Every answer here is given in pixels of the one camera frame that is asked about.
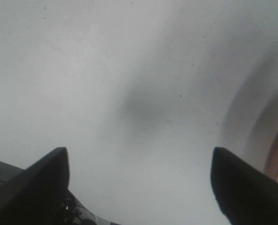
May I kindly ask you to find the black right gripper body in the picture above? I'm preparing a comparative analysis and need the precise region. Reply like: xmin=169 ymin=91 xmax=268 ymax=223
xmin=0 ymin=157 xmax=98 ymax=225

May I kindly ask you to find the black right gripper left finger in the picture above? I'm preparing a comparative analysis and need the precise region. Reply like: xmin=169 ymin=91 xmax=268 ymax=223
xmin=0 ymin=147 xmax=69 ymax=225

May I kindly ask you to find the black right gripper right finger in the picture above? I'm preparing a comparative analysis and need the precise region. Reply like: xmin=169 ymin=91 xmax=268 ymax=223
xmin=210 ymin=147 xmax=278 ymax=225

